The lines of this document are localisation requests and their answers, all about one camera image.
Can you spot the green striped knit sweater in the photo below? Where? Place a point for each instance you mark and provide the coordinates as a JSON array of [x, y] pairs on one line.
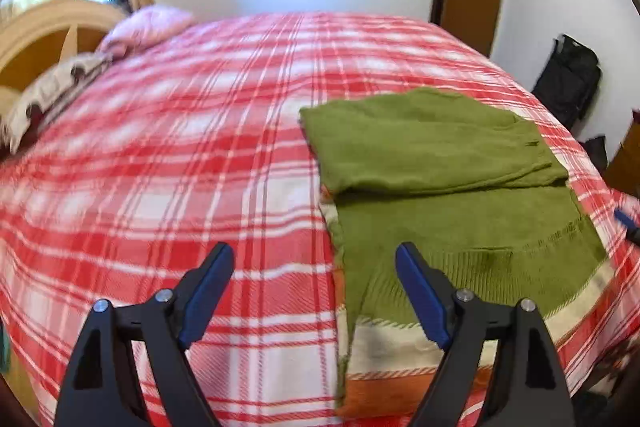
[[440, 157]]

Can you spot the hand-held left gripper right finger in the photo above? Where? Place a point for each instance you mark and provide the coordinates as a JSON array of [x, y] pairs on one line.
[[420, 297]]

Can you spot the pink pillow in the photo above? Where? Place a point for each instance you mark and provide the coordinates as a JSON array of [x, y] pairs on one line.
[[145, 27]]

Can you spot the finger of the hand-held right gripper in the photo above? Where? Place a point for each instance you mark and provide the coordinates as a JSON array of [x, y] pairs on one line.
[[624, 219]]

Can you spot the black folding chair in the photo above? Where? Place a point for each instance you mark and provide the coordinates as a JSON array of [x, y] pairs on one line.
[[567, 77]]

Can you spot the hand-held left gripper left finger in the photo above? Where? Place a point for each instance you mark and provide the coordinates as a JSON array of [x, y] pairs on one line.
[[207, 292]]

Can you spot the red plaid bed sheet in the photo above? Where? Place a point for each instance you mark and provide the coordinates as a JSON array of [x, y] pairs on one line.
[[175, 157]]

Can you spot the wooden desk with drawers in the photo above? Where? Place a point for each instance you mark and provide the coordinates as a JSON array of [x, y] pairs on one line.
[[625, 162]]

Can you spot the wooden bed headboard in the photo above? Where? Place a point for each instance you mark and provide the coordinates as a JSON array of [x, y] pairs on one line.
[[40, 37]]

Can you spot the white brown patterned pillow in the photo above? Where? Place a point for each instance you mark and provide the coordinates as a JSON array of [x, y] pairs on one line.
[[45, 97]]

